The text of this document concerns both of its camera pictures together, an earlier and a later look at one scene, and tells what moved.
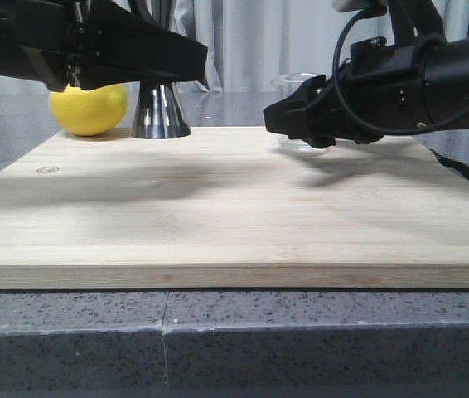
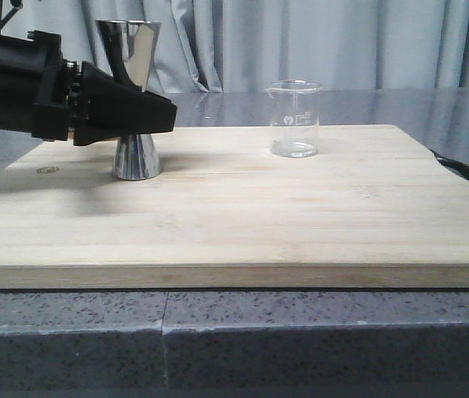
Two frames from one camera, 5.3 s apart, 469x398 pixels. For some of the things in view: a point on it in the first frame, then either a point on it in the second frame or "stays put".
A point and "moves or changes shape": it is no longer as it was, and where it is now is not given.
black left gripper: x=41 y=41 → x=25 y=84
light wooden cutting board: x=234 y=207 stays put
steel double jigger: x=160 y=113 moves or changes shape
